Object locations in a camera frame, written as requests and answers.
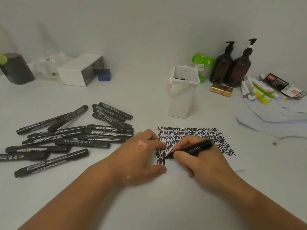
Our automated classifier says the clear jar with green lid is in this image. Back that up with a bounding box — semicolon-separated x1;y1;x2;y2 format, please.
191;53;216;84

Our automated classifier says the black and red cardboard box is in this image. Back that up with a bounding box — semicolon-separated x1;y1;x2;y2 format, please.
260;73;307;100

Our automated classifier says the white box with grey front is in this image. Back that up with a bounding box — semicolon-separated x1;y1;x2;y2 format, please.
57;53;105;88

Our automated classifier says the pile of black markers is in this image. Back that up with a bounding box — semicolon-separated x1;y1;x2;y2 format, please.
0;102;135;178

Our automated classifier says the person's right hand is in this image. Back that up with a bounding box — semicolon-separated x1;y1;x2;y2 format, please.
172;135;237;192

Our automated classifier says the white paper with black scribbles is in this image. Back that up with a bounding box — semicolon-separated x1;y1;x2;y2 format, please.
156;126;246;173

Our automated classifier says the white plastic container with handle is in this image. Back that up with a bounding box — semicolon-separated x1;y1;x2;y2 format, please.
167;65;201;119

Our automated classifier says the bunch of pastel highlighter pens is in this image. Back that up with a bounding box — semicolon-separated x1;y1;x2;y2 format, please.
240;76;287;105

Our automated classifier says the white cable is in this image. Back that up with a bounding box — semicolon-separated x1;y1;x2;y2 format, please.
272;134;307;145

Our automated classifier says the person's left forearm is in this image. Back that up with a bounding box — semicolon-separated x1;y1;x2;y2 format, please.
18;163;120;230

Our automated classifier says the small gold box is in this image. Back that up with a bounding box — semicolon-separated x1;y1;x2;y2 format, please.
209;83;234;98

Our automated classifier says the person's right forearm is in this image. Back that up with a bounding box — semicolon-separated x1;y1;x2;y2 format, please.
216;171;307;230

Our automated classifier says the person's left hand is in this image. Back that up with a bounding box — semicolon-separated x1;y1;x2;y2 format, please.
105;129;168;187

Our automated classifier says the brown pump bottle white neck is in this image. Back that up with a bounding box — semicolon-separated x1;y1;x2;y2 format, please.
224;38;257;88

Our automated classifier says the clear bottle with dark liquid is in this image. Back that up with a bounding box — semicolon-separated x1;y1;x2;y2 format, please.
0;24;35;85

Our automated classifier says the small blue box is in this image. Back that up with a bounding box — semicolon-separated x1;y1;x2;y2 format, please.
98;69;112;82

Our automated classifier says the pile of loose white sheets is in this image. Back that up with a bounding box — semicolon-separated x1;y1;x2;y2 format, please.
235;96;307;139

